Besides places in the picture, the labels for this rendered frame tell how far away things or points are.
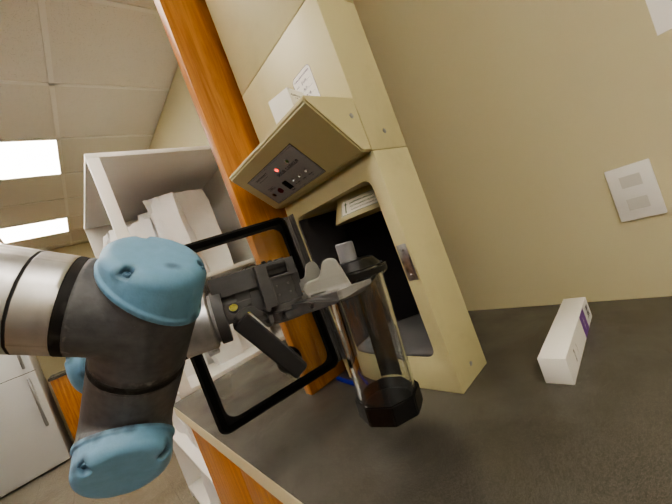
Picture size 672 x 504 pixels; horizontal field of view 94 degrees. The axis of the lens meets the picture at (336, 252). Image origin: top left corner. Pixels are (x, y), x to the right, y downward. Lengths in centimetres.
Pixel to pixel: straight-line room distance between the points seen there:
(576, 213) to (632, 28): 36
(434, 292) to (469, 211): 42
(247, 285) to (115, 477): 22
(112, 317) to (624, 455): 53
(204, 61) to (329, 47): 43
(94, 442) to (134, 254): 16
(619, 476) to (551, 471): 6
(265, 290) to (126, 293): 20
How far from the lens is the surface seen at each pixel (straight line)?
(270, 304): 42
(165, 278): 25
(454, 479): 52
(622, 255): 93
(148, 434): 34
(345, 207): 68
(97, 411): 34
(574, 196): 91
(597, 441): 55
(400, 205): 59
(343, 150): 57
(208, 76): 97
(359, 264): 44
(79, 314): 27
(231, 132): 90
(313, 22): 70
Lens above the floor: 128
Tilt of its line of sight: 2 degrees down
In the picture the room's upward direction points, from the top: 21 degrees counter-clockwise
